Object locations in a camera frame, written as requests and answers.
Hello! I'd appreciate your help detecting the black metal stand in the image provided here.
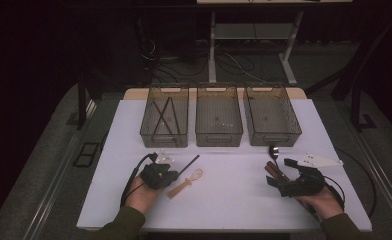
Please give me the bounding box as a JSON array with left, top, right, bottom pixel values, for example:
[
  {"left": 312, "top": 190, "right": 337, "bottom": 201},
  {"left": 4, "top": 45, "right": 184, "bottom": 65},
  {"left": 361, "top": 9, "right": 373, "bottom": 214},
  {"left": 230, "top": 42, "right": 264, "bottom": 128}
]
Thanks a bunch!
[
  {"left": 304, "top": 9, "right": 392, "bottom": 133},
  {"left": 76, "top": 69, "right": 106, "bottom": 132}
]

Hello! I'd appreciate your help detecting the clear spoon with wooden handle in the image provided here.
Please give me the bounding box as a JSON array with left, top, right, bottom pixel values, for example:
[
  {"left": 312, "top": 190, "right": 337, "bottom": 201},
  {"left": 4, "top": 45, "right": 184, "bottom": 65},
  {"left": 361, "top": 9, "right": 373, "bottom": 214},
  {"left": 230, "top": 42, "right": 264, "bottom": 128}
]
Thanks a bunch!
[{"left": 166, "top": 167, "right": 205, "bottom": 200}]

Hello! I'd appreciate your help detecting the thin black floor cable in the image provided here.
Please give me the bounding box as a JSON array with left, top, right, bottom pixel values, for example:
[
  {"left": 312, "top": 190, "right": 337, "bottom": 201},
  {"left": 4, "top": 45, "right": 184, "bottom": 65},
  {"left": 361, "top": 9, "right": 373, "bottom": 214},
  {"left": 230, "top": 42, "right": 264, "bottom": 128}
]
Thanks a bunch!
[{"left": 334, "top": 145, "right": 378, "bottom": 220}]

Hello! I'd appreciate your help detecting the person's right hand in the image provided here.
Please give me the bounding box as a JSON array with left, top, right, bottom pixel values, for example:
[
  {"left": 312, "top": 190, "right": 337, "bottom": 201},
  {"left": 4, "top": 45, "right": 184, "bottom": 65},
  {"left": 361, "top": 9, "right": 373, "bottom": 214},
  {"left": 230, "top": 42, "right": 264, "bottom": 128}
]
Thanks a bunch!
[{"left": 294, "top": 185, "right": 345, "bottom": 221}]

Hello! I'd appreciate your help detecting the tangle of black floor cables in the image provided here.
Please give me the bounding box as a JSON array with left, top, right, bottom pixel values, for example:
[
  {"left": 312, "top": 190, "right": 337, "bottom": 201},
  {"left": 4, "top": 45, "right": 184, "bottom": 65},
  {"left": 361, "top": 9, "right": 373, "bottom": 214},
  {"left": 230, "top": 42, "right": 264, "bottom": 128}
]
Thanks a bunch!
[{"left": 139, "top": 34, "right": 268, "bottom": 85}]

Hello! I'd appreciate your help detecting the white table mat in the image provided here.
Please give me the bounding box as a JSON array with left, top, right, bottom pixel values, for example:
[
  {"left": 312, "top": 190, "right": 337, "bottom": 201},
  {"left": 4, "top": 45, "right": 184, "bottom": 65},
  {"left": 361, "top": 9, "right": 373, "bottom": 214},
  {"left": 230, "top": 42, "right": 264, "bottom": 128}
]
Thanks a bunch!
[{"left": 76, "top": 97, "right": 373, "bottom": 233}]

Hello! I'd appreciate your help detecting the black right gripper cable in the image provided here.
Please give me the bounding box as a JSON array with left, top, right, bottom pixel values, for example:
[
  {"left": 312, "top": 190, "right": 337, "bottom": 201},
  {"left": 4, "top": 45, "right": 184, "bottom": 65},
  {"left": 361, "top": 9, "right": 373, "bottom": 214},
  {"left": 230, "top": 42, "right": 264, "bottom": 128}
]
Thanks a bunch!
[{"left": 323, "top": 174, "right": 347, "bottom": 212}]

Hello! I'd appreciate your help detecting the dark brown chopstick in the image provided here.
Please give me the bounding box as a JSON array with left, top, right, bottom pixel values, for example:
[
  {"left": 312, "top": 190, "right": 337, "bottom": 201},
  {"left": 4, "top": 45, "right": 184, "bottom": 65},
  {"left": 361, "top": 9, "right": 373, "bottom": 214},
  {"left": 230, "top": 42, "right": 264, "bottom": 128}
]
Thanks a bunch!
[
  {"left": 171, "top": 97, "right": 183, "bottom": 135},
  {"left": 152, "top": 100, "right": 180, "bottom": 135}
]

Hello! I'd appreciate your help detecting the clear grey plastic bin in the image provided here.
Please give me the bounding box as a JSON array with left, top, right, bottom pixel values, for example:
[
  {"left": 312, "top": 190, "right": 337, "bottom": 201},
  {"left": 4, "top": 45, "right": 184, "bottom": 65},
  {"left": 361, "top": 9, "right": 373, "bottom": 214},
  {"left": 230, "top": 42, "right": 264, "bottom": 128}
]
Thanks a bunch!
[
  {"left": 194, "top": 82, "right": 244, "bottom": 148},
  {"left": 139, "top": 83, "right": 190, "bottom": 149},
  {"left": 243, "top": 82, "right": 303, "bottom": 148}
]

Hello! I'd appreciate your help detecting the metal floor rail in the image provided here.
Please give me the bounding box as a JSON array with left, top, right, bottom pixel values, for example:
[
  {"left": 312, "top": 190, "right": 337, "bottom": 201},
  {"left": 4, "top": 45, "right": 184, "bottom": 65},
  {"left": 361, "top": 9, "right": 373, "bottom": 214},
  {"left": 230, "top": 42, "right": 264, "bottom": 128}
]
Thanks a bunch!
[
  {"left": 336, "top": 105, "right": 392, "bottom": 228},
  {"left": 22, "top": 99, "right": 99, "bottom": 240}
]

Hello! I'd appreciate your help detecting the black rectangular floor frame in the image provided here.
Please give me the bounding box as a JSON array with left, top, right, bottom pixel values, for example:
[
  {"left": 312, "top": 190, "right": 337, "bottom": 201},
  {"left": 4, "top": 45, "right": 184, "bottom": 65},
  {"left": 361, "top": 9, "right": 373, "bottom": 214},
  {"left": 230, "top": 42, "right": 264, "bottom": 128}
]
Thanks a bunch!
[{"left": 71, "top": 141, "right": 101, "bottom": 169}]

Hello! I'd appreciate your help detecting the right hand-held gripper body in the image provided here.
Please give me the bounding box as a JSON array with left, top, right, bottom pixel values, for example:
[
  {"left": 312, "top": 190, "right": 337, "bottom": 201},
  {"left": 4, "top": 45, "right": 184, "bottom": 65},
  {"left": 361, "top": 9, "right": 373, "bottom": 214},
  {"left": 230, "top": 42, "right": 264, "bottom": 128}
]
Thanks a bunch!
[{"left": 278, "top": 152, "right": 345, "bottom": 198}]

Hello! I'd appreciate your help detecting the white floor cable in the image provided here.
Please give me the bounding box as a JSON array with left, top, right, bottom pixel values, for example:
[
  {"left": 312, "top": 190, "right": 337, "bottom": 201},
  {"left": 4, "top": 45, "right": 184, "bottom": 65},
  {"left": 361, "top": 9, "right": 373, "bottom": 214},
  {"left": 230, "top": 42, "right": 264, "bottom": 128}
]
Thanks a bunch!
[{"left": 223, "top": 52, "right": 269, "bottom": 83}]

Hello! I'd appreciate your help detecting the metal spoon with black handle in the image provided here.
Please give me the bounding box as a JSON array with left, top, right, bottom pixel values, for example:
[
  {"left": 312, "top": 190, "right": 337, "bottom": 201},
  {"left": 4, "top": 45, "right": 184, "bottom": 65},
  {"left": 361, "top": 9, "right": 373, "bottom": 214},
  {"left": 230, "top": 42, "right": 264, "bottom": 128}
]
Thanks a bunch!
[{"left": 267, "top": 144, "right": 282, "bottom": 172}]

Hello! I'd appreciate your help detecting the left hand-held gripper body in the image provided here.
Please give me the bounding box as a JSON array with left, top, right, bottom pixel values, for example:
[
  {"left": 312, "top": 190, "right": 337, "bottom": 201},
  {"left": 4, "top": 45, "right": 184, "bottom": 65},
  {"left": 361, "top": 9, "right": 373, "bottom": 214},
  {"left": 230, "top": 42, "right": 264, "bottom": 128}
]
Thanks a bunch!
[{"left": 139, "top": 149, "right": 176, "bottom": 191}]

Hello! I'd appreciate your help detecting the wooden-handled cutlery piece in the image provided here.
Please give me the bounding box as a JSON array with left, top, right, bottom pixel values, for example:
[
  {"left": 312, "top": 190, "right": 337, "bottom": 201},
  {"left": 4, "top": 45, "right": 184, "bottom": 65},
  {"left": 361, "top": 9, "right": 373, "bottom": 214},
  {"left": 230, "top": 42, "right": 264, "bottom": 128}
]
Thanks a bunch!
[
  {"left": 267, "top": 160, "right": 291, "bottom": 183},
  {"left": 264, "top": 164, "right": 285, "bottom": 184}
]

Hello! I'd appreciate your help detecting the white metal desk frame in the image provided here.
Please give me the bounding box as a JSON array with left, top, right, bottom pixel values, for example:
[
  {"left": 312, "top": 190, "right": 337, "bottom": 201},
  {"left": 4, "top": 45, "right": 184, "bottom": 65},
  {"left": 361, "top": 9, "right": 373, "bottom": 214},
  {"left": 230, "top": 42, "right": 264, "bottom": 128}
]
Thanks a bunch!
[{"left": 196, "top": 0, "right": 354, "bottom": 87}]

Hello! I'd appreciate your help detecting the person's left hand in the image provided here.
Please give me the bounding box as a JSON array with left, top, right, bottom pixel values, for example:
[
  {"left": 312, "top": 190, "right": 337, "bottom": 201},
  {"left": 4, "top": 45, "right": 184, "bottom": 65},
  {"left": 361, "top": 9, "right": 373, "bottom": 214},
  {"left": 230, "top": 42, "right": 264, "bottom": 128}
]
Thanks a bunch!
[{"left": 124, "top": 174, "right": 162, "bottom": 215}]

